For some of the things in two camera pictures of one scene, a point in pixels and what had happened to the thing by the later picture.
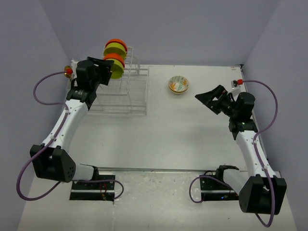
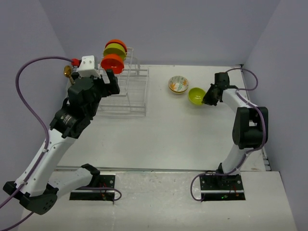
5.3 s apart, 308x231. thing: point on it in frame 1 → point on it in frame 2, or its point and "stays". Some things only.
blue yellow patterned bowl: x=178 y=93 stays
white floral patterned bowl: x=178 y=83 stays
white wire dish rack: x=128 y=95 stays
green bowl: x=118 y=69 → x=196 y=95
